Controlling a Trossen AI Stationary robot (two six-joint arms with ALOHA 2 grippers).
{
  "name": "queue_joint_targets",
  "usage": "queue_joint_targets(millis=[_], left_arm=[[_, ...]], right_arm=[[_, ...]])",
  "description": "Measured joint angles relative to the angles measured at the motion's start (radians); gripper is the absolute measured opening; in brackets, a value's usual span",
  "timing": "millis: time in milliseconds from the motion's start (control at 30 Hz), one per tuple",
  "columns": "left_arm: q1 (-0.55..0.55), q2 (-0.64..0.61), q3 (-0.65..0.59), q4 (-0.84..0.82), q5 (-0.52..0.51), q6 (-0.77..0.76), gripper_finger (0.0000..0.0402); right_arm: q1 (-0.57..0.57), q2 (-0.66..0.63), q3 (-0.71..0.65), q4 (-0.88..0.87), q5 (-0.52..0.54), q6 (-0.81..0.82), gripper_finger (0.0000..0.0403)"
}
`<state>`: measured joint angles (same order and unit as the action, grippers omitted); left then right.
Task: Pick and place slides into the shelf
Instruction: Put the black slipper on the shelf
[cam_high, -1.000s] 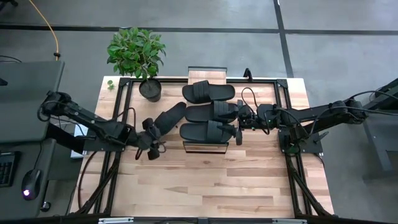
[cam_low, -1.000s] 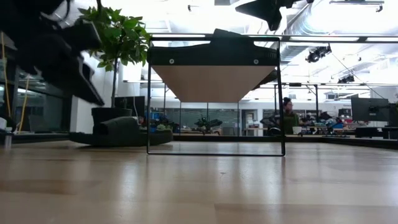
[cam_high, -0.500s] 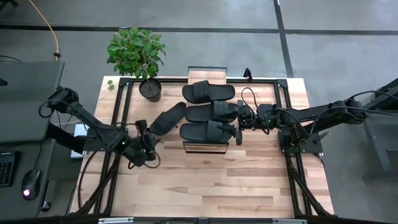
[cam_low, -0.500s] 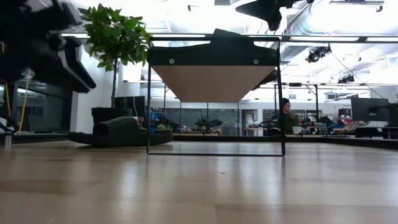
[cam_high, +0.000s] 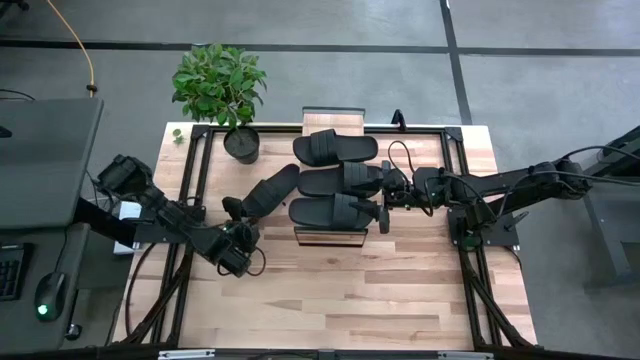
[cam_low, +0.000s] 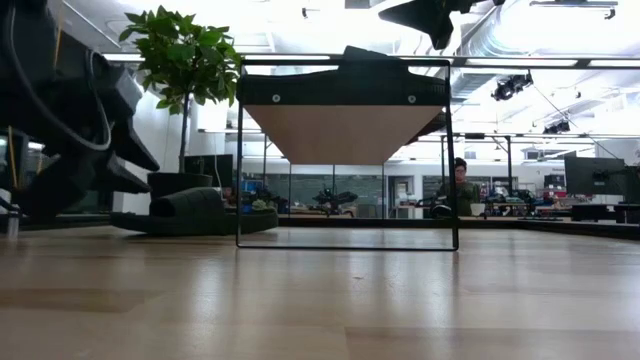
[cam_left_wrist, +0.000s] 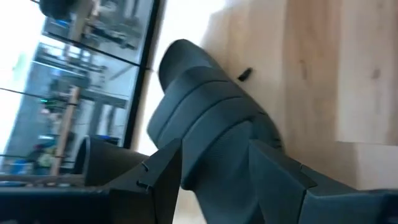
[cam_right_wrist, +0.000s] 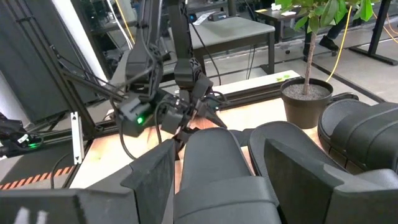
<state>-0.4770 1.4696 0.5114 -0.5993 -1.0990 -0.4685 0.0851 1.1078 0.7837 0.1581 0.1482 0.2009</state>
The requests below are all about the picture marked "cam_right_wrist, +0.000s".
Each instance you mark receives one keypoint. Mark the black desk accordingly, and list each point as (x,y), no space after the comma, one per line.
(273,14)

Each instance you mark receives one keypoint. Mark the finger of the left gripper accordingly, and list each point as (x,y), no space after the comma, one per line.
(213,117)

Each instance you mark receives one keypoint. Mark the orange black hazard tape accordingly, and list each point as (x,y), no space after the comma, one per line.
(31,180)

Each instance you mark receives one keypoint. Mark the person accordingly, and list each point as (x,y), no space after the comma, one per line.
(329,43)

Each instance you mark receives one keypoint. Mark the small black box device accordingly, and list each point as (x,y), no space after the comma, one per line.
(217,16)

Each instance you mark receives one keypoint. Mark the fallen green leaf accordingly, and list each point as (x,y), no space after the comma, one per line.
(279,79)
(286,76)

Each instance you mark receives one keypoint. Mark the white paper sheet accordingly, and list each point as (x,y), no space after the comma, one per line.
(202,19)

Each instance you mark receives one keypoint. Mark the green plant in black pot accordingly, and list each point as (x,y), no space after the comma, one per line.
(304,109)

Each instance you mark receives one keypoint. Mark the black slide sandal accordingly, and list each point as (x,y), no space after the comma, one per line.
(373,130)
(214,161)
(289,137)

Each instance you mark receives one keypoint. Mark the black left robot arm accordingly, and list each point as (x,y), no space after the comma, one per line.
(183,37)

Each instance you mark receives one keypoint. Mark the black metal table leg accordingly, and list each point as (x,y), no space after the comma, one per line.
(381,28)

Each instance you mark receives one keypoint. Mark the grey desk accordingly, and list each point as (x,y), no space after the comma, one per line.
(230,31)

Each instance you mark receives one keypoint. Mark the silver bracket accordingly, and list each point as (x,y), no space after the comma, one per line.
(77,140)

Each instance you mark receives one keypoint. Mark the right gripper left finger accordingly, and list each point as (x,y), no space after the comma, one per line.
(149,193)

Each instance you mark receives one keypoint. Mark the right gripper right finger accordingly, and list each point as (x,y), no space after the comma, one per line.
(304,193)

